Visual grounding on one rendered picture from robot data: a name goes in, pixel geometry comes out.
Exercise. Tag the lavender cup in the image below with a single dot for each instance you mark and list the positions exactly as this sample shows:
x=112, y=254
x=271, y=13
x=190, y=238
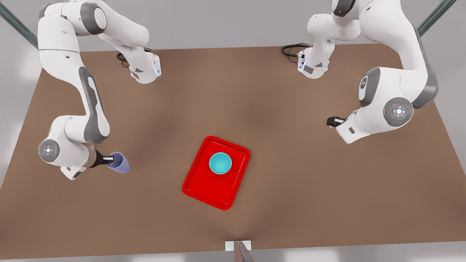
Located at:
x=119, y=163

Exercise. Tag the teal bowl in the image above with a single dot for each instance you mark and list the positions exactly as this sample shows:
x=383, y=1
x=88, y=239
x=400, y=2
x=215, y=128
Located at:
x=220, y=163

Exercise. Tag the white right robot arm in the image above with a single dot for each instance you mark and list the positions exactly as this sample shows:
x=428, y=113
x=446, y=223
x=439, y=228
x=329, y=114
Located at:
x=62, y=54

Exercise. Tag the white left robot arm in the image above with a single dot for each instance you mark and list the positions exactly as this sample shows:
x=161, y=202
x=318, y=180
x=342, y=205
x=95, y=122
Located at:
x=397, y=76

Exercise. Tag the red tray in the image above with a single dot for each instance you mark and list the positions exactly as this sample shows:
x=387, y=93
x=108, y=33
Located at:
x=216, y=173

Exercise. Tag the silver frame post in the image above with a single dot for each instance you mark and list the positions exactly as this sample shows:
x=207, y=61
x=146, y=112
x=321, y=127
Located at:
x=436, y=15
x=17, y=24
x=241, y=251

